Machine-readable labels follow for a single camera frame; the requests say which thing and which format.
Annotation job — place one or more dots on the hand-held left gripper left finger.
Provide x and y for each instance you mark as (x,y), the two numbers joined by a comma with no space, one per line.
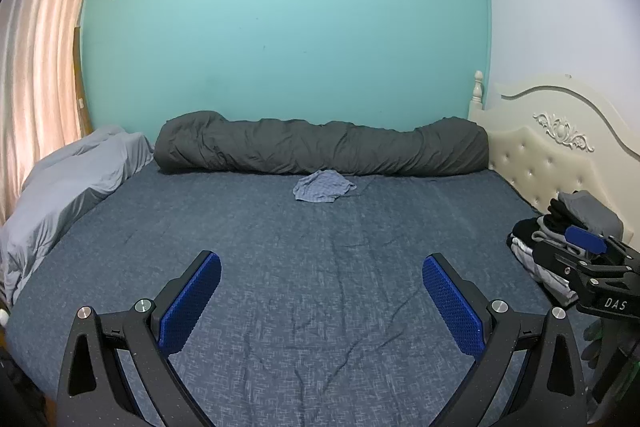
(192,302)

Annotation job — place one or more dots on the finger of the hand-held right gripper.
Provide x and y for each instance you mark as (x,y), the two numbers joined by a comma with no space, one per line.
(557,259)
(585,239)

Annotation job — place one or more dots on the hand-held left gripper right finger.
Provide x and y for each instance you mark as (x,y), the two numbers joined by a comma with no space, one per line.
(452,307)

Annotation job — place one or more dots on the blue plaid boxer shorts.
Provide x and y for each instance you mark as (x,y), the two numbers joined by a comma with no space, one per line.
(322,187)

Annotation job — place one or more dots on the stack of folded clothes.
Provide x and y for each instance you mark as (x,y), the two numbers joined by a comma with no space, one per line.
(555,234)

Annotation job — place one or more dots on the person's right hand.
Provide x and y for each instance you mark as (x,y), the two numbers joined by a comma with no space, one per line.
(595,342)

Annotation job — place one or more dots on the cream bed headboard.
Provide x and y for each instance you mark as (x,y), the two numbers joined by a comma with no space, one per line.
(555,142)

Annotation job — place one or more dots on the light grey blanket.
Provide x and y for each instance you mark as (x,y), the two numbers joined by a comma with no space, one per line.
(65,192)

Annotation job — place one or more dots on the dark grey rolled duvet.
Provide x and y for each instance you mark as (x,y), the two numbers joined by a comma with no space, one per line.
(310,147)

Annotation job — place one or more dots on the pink curtain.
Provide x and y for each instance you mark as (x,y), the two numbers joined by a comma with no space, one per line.
(35,57)

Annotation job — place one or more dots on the wooden window frame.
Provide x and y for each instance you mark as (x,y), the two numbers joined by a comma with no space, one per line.
(80,77)

